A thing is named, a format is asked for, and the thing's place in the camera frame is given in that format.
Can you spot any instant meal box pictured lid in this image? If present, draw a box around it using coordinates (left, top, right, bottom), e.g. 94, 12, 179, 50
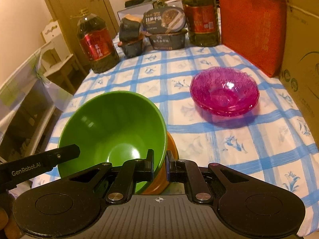
142, 5, 188, 34

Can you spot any grey flat box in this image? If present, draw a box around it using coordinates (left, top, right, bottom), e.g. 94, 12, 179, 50
116, 1, 155, 22

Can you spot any large cardboard box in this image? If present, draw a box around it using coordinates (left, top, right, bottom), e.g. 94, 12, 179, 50
279, 0, 319, 153

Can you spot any cooking oil bottle red label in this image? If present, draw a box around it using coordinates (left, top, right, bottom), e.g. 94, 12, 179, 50
181, 0, 221, 47
76, 8, 120, 73

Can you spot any dark cloth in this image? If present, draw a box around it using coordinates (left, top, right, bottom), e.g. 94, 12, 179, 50
124, 0, 155, 8

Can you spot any orange plastic bowl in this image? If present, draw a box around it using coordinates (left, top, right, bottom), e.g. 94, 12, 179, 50
143, 130, 179, 195

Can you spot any small dark cups stack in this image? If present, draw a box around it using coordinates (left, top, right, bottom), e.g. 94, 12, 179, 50
119, 15, 145, 43

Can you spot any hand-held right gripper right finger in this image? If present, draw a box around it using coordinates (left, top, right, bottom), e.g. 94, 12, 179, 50
166, 151, 253, 204

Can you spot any red fabric tote bag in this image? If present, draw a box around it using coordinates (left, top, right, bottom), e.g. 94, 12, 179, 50
217, 0, 287, 78

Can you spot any person's left hand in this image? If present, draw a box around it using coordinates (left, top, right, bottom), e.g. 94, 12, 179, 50
0, 207, 16, 239

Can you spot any small dark meal tray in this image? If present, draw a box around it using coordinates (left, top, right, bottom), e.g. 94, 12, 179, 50
117, 38, 145, 59

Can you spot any blue checked tablecloth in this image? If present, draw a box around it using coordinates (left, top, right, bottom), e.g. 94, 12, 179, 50
9, 33, 319, 237

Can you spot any brown wooden door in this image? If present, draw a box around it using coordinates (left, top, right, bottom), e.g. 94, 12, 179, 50
37, 0, 120, 75

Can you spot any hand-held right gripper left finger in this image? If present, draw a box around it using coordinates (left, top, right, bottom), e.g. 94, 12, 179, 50
65, 149, 154, 204

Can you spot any glass front cabinet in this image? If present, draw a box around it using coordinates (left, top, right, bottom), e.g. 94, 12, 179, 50
0, 47, 73, 165

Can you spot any dark instant meal tray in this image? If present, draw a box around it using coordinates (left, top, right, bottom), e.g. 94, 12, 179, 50
146, 28, 188, 50

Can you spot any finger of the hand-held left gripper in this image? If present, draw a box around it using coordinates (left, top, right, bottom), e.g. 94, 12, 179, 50
48, 144, 81, 166

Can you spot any white wooden chair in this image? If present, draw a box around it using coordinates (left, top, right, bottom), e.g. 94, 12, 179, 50
39, 21, 83, 93

